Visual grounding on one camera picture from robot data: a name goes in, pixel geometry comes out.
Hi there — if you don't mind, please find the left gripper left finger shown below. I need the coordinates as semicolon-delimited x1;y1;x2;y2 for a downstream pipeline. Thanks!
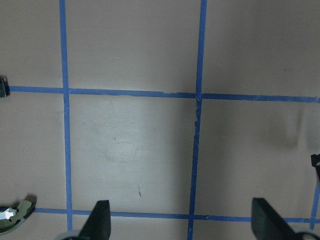
79;200;111;240

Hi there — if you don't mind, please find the small black flat plate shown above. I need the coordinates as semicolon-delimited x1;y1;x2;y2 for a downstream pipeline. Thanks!
0;76;10;98

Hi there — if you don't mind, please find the olive curved brake shoe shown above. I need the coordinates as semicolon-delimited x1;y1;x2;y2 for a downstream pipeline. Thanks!
0;193;37;236

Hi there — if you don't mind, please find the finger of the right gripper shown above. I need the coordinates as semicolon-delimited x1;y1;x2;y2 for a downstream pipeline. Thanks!
310;154;320;186

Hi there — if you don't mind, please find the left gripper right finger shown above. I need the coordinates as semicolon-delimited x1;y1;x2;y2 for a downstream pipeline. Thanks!
251;197;298;240

